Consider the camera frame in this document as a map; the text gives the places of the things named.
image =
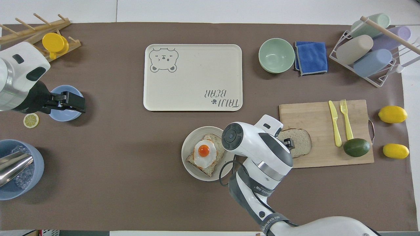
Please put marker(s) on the clear ice cubes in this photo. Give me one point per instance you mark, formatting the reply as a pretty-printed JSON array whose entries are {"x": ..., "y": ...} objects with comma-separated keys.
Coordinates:
[{"x": 26, "y": 177}]

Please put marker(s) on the wooden dish rack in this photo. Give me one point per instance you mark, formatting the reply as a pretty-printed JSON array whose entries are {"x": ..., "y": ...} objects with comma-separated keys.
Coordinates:
[{"x": 19, "y": 36}]

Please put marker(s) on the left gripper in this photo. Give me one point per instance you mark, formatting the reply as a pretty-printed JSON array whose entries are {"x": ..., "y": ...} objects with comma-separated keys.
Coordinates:
[{"x": 36, "y": 98}]

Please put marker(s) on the blue cloth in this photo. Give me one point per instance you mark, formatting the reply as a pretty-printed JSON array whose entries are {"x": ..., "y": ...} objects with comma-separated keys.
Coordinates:
[{"x": 311, "y": 57}]

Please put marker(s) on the avocado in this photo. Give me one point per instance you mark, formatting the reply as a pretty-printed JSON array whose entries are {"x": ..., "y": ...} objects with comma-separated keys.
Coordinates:
[{"x": 356, "y": 147}]

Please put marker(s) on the yellow plastic fork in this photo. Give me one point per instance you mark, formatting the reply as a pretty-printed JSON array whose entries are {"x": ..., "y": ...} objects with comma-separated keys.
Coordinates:
[{"x": 346, "y": 121}]

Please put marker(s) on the metal scoop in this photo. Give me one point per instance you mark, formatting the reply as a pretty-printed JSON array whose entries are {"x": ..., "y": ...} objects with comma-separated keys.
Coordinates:
[{"x": 13, "y": 165}]

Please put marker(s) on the wooden cutting board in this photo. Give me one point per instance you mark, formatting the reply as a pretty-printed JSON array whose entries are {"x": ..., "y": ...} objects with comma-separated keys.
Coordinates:
[{"x": 311, "y": 113}]

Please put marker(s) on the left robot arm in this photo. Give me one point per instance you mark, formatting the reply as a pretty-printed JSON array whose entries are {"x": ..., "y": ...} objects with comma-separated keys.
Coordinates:
[{"x": 20, "y": 64}]

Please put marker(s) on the green bowl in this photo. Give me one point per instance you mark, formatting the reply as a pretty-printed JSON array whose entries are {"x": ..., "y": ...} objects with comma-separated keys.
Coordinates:
[{"x": 276, "y": 55}]

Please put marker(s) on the lemon slice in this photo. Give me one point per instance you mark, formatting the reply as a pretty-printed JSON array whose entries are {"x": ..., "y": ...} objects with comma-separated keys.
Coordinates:
[{"x": 31, "y": 120}]

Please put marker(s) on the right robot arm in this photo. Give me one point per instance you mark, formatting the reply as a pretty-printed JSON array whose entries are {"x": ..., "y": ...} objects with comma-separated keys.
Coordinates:
[{"x": 252, "y": 141}]

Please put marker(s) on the cream round plate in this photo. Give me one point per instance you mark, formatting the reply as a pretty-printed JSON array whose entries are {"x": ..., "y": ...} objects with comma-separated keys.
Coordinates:
[{"x": 190, "y": 164}]

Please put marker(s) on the wooden stick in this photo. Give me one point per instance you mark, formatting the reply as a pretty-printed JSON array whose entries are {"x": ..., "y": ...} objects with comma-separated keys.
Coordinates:
[{"x": 390, "y": 34}]

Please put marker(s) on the large blue bowl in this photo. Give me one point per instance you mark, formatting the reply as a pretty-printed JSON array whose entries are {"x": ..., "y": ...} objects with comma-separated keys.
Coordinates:
[{"x": 36, "y": 170}]

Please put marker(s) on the cream tray with bear print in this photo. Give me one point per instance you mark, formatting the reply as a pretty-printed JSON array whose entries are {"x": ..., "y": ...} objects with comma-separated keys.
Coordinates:
[{"x": 193, "y": 78}]

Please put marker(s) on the small blue bowl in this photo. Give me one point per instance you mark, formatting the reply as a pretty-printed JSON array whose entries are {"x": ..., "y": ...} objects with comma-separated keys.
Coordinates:
[{"x": 65, "y": 115}]

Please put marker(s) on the plain bread slice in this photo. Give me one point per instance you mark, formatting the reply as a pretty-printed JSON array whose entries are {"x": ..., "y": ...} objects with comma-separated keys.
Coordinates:
[{"x": 301, "y": 141}]

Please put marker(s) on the blue cup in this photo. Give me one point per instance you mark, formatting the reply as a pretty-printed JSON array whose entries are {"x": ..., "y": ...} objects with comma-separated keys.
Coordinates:
[{"x": 372, "y": 63}]

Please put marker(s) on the beige cup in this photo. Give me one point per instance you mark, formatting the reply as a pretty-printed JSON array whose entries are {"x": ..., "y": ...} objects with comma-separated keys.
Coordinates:
[{"x": 354, "y": 49}]

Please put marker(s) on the green cup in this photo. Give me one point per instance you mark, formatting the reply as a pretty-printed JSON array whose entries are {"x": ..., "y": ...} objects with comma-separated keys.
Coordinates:
[{"x": 369, "y": 28}]

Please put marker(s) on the fried egg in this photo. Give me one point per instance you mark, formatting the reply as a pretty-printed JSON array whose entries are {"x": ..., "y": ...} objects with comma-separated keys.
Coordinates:
[{"x": 204, "y": 153}]

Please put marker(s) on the yellow lemon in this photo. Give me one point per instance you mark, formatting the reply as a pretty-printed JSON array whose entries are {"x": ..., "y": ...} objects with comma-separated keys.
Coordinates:
[
  {"x": 396, "y": 151},
  {"x": 392, "y": 114}
]

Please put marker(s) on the yellow plastic cup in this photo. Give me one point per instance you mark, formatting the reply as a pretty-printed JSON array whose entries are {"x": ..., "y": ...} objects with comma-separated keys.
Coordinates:
[{"x": 52, "y": 42}]

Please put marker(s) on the toast with fried egg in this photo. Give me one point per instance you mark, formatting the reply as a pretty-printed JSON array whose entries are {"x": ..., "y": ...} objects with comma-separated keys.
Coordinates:
[{"x": 205, "y": 169}]

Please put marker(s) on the purple cup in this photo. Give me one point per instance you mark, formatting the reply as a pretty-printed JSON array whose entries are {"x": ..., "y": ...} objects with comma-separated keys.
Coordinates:
[{"x": 393, "y": 41}]

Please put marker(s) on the yellow plastic knife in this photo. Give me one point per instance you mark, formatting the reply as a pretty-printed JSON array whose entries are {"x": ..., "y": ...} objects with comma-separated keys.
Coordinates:
[{"x": 334, "y": 121}]

